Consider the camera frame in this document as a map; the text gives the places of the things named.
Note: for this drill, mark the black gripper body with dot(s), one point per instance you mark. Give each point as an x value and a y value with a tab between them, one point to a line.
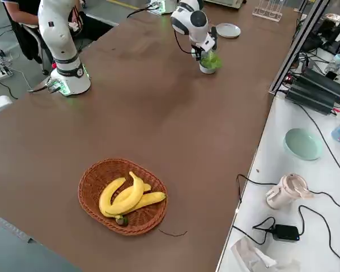
198	53

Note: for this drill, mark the green lettuce leaf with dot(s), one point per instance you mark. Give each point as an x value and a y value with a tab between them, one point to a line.
214	63

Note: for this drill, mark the smaller grey bowl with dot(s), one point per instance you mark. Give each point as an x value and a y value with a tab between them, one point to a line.
207	70

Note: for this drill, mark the larger grey plate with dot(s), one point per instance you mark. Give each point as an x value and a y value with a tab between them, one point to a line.
228	30

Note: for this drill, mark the pale green dish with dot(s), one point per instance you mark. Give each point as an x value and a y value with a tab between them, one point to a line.
301	144

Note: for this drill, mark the black power supply box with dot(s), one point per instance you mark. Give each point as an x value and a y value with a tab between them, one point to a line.
317	90

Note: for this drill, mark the clear plastic bottle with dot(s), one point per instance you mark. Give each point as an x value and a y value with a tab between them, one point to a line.
338	62

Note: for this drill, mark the yellow banana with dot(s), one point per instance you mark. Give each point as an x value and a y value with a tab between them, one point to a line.
107	195
150	198
147	187
136	190

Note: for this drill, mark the brown wicker basket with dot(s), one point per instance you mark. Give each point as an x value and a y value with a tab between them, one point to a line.
96	175

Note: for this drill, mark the white portable blender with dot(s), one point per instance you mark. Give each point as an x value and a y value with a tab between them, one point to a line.
286	192

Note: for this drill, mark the dark office chair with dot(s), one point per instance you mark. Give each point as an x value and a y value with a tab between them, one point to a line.
25	45

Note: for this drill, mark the person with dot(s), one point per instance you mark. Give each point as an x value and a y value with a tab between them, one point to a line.
25	11

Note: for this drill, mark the black power adapter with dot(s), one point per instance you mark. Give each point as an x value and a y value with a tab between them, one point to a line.
286	233

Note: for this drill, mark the crumpled clear plastic bag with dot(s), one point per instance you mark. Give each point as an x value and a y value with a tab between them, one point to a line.
249	255

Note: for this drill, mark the aluminium frame post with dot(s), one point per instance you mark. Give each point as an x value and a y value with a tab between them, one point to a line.
294	48

